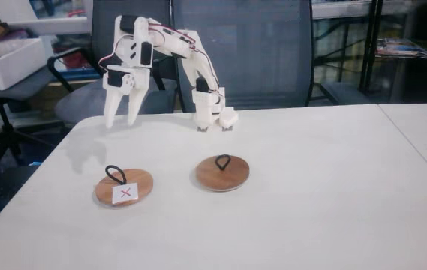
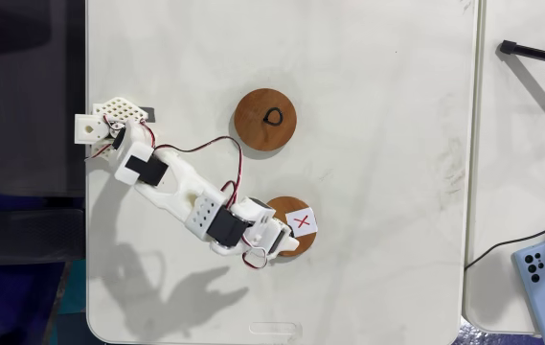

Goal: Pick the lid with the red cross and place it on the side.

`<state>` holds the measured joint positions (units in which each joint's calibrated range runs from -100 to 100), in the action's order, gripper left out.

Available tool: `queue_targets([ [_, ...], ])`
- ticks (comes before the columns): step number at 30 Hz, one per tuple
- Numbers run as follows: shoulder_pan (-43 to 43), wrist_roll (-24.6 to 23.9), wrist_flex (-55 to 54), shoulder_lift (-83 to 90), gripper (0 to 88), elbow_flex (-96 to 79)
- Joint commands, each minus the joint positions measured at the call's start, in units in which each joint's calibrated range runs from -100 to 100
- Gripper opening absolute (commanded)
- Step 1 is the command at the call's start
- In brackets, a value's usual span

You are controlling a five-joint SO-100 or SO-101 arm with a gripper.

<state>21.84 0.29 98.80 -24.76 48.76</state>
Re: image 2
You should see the wooden lid with red cross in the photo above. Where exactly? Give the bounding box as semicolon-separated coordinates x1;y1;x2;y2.
265;195;319;258

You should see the plain wooden lid black loop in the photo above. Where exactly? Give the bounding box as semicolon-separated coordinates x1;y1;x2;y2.
233;87;298;152

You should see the black mesh office chair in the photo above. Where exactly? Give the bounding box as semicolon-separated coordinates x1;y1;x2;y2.
0;205;86;267

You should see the black rod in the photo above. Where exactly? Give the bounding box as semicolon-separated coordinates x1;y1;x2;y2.
498;39;545;71

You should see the red wrist servo wire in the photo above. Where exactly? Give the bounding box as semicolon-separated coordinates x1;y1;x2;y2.
241;234;269;270

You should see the long red servo wire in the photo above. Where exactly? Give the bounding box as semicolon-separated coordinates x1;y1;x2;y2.
152;135;244;210

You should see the red base servo wire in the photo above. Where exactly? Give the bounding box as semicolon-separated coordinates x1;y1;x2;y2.
84;142;113;162

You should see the thin black cable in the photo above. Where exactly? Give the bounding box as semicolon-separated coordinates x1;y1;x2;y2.
463;222;545;272

